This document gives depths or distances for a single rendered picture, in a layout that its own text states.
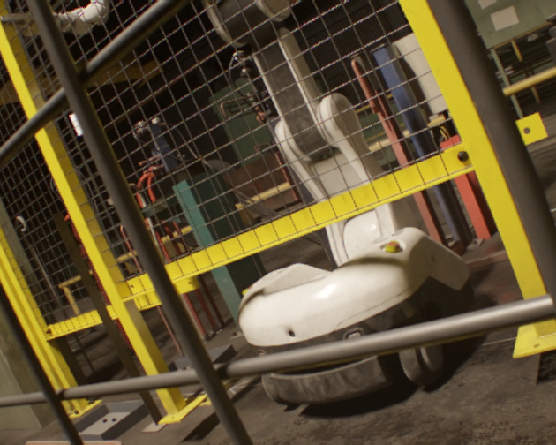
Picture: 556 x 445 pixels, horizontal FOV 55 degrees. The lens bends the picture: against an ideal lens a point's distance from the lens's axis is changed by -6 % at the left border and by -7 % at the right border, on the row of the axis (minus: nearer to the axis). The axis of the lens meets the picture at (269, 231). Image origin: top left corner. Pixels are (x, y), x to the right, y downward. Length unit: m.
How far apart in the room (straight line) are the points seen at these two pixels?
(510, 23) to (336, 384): 6.29
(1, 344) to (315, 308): 1.90
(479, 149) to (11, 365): 2.38
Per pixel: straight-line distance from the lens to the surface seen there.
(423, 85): 2.65
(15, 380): 2.96
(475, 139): 1.16
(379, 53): 2.56
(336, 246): 1.83
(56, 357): 2.85
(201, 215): 2.68
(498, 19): 7.36
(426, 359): 1.41
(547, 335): 1.27
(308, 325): 1.37
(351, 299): 1.33
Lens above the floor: 0.62
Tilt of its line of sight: 5 degrees down
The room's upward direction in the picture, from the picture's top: 25 degrees counter-clockwise
